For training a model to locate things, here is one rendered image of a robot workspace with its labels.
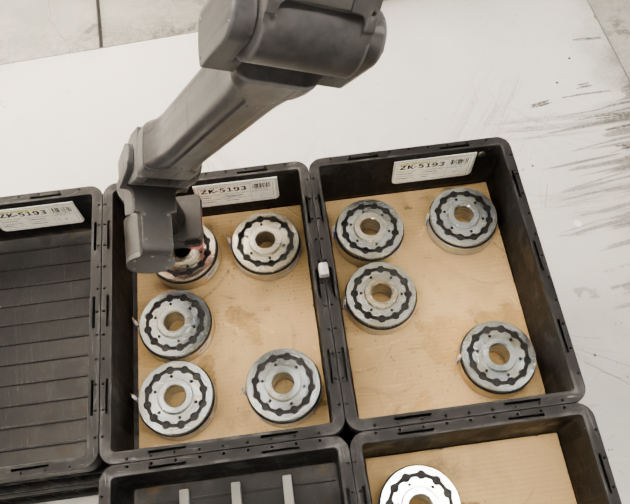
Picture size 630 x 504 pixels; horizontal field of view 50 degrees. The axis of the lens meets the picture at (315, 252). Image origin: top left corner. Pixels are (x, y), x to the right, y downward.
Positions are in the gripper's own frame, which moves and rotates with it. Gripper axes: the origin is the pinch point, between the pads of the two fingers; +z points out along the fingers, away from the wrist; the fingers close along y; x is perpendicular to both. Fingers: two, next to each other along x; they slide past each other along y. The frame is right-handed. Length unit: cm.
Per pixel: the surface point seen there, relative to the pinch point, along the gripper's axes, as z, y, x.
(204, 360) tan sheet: 3.2, 2.0, -16.9
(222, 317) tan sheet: 3.8, 4.8, -10.7
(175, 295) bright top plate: 0.5, -1.2, -7.5
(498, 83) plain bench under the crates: 23, 59, 36
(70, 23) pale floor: 93, -59, 134
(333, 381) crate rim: -4.9, 20.1, -23.9
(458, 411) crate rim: -5.9, 34.8, -29.6
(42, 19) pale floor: 93, -69, 137
